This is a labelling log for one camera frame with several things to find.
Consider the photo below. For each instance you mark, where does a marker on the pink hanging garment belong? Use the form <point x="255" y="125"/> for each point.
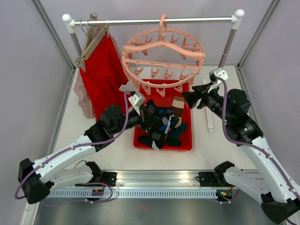
<point x="82" y="93"/>

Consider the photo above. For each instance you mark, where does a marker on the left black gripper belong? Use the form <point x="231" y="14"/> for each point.
<point x="146" y="124"/>

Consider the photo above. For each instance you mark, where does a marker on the red hanging cloth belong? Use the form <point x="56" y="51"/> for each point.
<point x="103" y="77"/>

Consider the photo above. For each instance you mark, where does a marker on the aluminium frame post right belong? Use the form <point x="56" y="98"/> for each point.
<point x="258" y="32"/>

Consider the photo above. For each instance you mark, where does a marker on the beige clip hanger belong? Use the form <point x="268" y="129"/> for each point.
<point x="94" y="35"/>

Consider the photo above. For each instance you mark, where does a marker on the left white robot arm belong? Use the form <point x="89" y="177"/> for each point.
<point x="38" y="178"/>

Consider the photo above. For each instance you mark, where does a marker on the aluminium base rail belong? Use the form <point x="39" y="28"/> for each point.
<point x="155" y="179"/>

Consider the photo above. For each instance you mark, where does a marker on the metal clothes rack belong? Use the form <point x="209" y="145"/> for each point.
<point x="150" y="21"/>

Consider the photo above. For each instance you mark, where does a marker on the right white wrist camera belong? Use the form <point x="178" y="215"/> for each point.
<point x="216" y="77"/>

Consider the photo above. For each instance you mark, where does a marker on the pink round clip hanger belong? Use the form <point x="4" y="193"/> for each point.
<point x="162" y="58"/>

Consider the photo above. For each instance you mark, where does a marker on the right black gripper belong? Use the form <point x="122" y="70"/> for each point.
<point x="192" y="97"/>

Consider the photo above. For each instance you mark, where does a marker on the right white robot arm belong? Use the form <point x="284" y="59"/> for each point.
<point x="278" y="194"/>

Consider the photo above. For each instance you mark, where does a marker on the aluminium frame post left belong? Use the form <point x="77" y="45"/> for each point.
<point x="53" y="33"/>

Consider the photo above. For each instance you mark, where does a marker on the aluminium frame post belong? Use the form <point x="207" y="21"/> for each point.
<point x="258" y="32"/>
<point x="53" y="33"/>

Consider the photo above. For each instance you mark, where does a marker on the brown beige striped sock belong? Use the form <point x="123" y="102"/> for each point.
<point x="178" y="106"/>

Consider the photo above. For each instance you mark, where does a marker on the red plastic tray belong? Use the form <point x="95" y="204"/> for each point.
<point x="166" y="101"/>

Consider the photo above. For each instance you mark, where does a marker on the white slotted cable duct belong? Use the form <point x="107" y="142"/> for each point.
<point x="135" y="193"/>

